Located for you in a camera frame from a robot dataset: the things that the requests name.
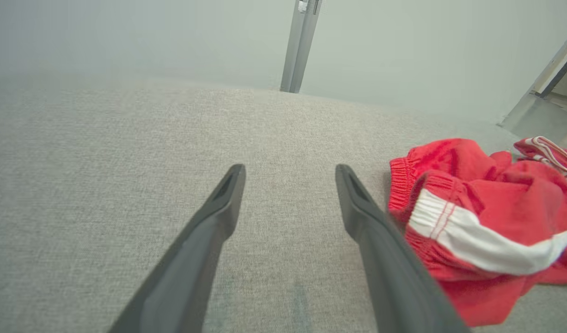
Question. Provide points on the red shirt with white sleeves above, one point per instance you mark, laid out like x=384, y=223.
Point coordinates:
x=549, y=150

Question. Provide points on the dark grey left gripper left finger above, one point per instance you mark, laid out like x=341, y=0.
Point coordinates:
x=181, y=286

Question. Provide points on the grey metal post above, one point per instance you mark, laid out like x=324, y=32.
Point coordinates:
x=298, y=46

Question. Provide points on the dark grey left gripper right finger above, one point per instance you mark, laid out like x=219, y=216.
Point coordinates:
x=394, y=286

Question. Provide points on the grey door frame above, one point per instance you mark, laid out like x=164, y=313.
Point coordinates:
x=556, y=64

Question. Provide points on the red shorts with white stripe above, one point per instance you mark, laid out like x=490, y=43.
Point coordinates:
x=496, y=199

